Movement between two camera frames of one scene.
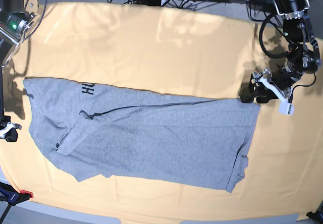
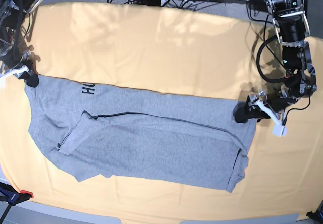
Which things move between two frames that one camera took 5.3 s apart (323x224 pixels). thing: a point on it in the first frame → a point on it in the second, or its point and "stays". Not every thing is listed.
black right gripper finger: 250,93 → 242,112
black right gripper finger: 265,99 → 262,116
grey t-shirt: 91,129 stays
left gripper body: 9,125 → 21,69
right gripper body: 265,76 → 262,97
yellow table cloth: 186,51 stays
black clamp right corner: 317,216 stays
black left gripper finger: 11,135 → 33,80
